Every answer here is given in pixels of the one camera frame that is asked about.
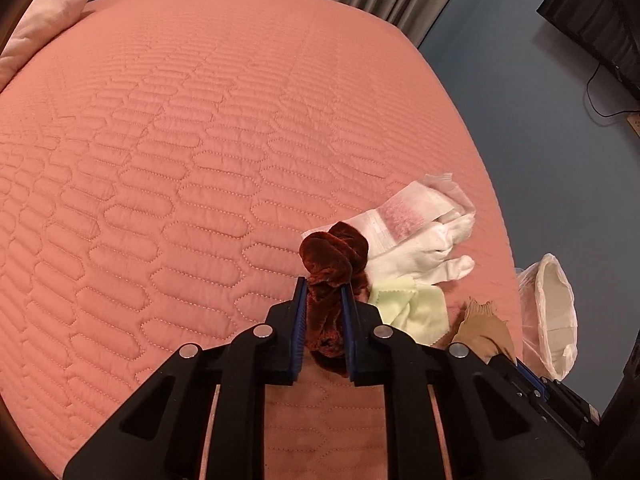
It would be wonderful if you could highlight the dark red velvet scrunchie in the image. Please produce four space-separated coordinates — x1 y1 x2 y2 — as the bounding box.
299 221 371 376

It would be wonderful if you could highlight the pink pillow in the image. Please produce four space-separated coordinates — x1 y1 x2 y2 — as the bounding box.
0 0 96 93

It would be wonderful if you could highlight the tan stocking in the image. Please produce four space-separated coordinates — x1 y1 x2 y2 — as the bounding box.
434 297 516 361

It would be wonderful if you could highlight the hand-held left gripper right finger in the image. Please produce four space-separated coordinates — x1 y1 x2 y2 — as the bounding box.
340 282 593 480

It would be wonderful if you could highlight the black power cable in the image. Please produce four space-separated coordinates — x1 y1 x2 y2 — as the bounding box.
585 62 633 118

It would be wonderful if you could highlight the light green cloth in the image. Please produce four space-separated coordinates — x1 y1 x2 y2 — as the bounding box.
367 277 448 346

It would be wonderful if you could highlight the bin with white liner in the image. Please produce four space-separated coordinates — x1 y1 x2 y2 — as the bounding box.
515 253 578 381

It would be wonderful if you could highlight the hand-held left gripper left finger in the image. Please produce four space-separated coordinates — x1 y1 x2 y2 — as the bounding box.
62 276 308 480

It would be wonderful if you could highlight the plain white sock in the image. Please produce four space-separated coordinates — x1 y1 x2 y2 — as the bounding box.
367 210 476 286

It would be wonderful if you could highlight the white sock with pink print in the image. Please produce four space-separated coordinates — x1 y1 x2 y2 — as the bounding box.
345 172 476 256

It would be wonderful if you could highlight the black wall television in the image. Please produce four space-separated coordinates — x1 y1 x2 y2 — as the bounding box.
536 0 640 88

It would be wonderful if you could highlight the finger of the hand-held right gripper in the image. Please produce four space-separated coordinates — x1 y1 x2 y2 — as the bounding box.
487 352 551 411

